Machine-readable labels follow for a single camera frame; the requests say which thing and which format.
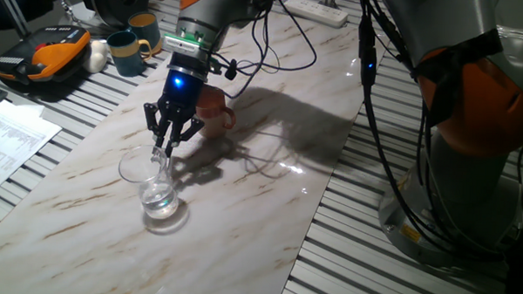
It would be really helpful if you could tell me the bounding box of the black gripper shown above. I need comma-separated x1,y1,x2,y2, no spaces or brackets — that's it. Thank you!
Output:
141,51,210,160

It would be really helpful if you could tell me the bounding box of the clear glass mug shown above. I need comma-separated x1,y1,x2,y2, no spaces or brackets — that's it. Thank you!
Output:
116,143,182,221

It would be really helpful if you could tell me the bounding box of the teal mug yellow band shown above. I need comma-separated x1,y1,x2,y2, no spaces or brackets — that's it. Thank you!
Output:
105,29,154,79

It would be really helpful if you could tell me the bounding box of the dark teal mug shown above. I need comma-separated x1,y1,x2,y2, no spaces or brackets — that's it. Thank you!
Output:
126,10,165,55

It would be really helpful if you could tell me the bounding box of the small white rounded object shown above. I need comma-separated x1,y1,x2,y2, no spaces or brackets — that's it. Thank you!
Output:
83,38,110,75

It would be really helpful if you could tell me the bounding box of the white marble pattern board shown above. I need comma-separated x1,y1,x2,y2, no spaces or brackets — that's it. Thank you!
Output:
0,0,386,294

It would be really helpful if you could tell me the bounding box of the black round device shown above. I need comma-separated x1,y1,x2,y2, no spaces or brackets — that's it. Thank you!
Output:
79,0,151,30

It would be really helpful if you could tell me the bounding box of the orange black teach pendant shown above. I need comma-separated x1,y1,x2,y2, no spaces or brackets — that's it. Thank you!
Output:
0,23,93,88

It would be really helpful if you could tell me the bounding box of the white printed paper sheet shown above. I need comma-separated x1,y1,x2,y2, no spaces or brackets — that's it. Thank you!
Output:
0,99,65,206

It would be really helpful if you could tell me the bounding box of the thin chrome stand rod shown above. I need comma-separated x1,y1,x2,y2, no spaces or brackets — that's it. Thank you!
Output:
47,0,78,22

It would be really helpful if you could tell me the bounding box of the white power strip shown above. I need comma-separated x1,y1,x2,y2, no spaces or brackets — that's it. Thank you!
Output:
282,0,350,30

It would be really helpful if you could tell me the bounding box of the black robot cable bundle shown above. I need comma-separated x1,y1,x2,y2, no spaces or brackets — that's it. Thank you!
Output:
200,0,523,262

